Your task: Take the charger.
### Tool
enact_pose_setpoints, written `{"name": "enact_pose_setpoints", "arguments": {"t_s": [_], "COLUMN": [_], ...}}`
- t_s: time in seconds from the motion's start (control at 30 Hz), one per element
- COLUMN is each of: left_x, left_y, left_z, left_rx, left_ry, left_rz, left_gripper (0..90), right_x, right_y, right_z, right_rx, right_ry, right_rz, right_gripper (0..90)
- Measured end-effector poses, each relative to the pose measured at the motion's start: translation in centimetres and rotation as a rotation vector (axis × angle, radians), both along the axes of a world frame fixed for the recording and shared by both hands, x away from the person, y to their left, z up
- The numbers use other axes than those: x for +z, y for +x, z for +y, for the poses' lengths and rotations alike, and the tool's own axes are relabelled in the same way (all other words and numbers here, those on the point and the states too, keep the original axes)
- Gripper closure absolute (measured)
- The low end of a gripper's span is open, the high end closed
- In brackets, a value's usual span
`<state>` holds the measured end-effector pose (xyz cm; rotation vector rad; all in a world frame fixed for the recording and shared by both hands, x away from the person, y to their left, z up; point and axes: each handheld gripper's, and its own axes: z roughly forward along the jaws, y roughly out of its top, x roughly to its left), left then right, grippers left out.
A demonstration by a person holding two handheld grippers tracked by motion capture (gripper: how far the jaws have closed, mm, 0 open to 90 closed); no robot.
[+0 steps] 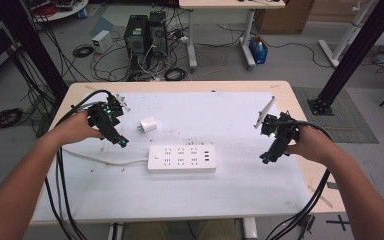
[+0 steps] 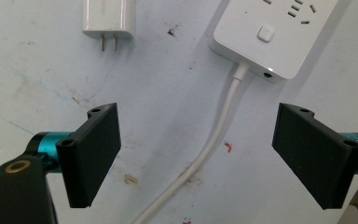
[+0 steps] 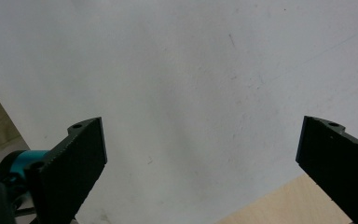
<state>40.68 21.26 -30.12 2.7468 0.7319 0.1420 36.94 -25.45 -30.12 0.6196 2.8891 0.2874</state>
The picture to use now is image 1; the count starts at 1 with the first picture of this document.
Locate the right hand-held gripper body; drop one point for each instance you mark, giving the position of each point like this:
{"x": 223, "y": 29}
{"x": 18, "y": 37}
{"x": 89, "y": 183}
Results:
{"x": 280, "y": 133}

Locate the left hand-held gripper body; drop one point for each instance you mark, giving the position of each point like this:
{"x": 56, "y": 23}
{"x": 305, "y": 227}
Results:
{"x": 103, "y": 116}

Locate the person's left hand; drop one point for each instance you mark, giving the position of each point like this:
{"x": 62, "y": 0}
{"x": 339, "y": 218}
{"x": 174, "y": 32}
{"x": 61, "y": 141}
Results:
{"x": 76, "y": 128}

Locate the person's right hand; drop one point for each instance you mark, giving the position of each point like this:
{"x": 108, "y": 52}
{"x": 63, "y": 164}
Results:
{"x": 310, "y": 143}

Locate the white charger plug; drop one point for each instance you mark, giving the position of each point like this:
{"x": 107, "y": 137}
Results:
{"x": 147, "y": 125}

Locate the white power strip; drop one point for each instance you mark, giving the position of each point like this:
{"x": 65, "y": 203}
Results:
{"x": 181, "y": 158}

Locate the grey floor mat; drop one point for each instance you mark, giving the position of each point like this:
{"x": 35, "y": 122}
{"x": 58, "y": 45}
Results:
{"x": 350, "y": 123}

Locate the white box device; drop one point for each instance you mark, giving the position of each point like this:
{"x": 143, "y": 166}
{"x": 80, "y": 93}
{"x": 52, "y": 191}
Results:
{"x": 102, "y": 41}

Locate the blue box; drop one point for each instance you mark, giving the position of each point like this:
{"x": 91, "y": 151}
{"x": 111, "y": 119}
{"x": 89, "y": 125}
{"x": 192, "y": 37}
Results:
{"x": 258, "y": 53}

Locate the white table mat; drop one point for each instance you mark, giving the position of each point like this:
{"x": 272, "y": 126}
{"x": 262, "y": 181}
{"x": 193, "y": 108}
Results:
{"x": 193, "y": 196}

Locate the black computer tower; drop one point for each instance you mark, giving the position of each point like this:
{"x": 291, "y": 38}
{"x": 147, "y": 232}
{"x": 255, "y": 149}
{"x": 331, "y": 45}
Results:
{"x": 158, "y": 33}
{"x": 136, "y": 38}

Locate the round white table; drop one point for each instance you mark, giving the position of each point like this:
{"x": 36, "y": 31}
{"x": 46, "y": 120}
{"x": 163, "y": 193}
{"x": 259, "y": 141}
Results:
{"x": 63, "y": 11}

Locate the cardboard box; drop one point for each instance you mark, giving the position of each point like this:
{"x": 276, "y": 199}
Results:
{"x": 283, "y": 16}

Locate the white metal stand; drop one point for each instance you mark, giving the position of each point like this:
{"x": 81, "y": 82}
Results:
{"x": 346, "y": 33}

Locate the white-legged desk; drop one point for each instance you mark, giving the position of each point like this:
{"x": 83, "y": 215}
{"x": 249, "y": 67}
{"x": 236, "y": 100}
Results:
{"x": 226, "y": 4}

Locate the black metal post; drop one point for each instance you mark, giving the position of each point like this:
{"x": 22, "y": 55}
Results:
{"x": 356, "y": 50}
{"x": 36, "y": 46}

